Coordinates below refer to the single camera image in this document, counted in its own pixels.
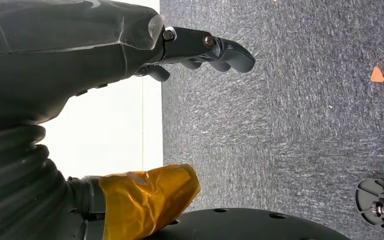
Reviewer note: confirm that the large orange floor scrap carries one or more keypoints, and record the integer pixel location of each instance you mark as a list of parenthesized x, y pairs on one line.
[(377, 76)]

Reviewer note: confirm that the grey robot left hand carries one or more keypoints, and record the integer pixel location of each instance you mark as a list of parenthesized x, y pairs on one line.
[(62, 49)]

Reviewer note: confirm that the black caster wheel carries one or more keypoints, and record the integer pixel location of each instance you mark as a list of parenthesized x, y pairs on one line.
[(379, 207)]

